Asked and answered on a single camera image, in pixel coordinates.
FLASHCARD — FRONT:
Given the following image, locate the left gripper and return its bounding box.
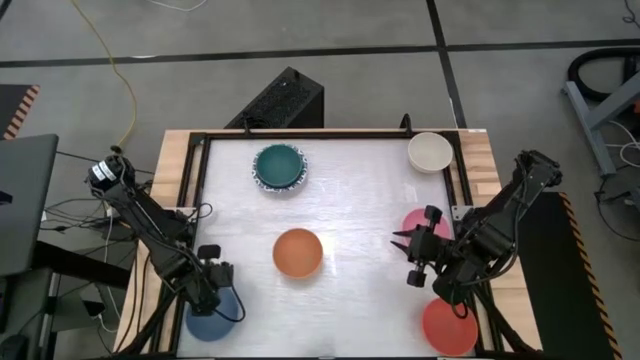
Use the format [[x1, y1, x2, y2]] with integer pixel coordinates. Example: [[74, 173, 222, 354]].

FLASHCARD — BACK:
[[188, 243, 236, 317]]

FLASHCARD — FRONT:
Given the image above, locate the black metal table frame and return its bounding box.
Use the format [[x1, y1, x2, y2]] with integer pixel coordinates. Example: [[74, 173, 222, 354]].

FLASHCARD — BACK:
[[149, 113, 531, 360]]

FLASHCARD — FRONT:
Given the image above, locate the black hazard-striped floor mat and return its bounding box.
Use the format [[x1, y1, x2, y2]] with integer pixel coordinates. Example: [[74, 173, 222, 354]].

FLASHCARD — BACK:
[[0, 83, 41, 141], [519, 192, 624, 360]]

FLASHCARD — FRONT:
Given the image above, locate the orange bowl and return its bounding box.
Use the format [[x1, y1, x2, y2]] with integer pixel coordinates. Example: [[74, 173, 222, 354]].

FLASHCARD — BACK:
[[272, 228, 325, 280]]

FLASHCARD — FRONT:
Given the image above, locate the coral red bowl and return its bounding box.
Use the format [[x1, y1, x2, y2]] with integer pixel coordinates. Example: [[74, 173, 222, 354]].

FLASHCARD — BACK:
[[422, 297, 480, 357]]

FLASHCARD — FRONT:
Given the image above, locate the grey metal stand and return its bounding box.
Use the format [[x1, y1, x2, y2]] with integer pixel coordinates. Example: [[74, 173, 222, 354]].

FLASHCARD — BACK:
[[562, 69, 640, 177]]

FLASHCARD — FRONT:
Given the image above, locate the black computer tower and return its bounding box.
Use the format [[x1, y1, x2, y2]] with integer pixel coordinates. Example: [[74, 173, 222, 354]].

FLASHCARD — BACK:
[[224, 66, 325, 130]]

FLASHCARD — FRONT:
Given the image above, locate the black flexible hose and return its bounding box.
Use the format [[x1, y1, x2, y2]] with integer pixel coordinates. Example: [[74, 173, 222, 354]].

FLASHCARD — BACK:
[[567, 47, 640, 104]]

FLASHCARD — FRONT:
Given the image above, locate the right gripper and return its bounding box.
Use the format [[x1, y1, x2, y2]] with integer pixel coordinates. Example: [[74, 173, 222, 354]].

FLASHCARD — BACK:
[[390, 204, 454, 290]]

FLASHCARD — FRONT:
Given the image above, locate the pink bowl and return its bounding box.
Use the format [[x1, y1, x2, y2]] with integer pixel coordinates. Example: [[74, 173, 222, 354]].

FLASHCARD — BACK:
[[402, 208, 451, 246]]

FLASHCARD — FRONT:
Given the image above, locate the yellow cable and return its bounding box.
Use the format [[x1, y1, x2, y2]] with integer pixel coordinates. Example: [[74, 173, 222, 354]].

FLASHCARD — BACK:
[[69, 0, 139, 151]]

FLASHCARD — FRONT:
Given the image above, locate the grey laptop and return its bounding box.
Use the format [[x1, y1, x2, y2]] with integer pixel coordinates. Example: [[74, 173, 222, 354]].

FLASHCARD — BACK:
[[0, 133, 60, 279]]

